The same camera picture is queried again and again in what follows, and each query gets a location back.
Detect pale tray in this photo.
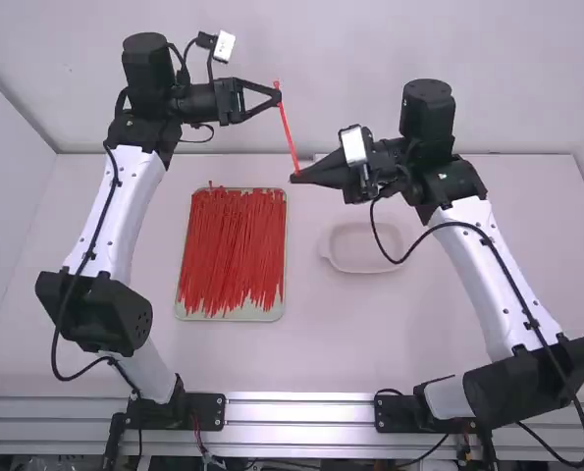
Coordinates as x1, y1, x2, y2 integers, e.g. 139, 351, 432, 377
174, 185, 290, 323

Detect orange cable tie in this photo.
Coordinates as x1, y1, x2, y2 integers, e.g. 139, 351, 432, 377
272, 79, 303, 177

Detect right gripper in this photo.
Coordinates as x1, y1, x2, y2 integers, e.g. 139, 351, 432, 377
289, 128, 401, 205

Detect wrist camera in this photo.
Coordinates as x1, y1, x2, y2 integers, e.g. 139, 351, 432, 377
338, 124, 370, 169
211, 29, 238, 64

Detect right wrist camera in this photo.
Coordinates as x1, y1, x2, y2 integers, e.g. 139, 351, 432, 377
338, 124, 370, 169

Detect row of orange cable ties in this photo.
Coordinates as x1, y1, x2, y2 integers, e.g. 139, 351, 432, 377
177, 180, 288, 316

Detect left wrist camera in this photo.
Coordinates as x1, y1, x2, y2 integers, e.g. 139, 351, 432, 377
211, 29, 238, 64

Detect silver rails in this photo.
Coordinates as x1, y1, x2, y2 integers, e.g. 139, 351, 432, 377
0, 391, 584, 461

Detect white dish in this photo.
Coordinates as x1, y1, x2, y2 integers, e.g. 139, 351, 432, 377
316, 221, 411, 277

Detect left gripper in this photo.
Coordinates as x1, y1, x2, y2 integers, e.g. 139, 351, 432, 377
214, 77, 282, 128

